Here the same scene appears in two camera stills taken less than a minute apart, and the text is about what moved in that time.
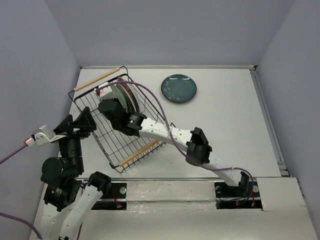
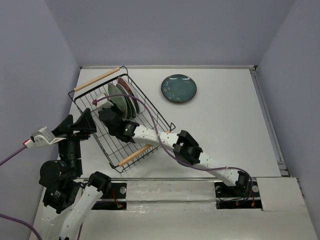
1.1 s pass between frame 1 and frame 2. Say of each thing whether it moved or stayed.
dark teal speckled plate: stayed
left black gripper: stayed
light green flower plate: stayed
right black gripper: moved
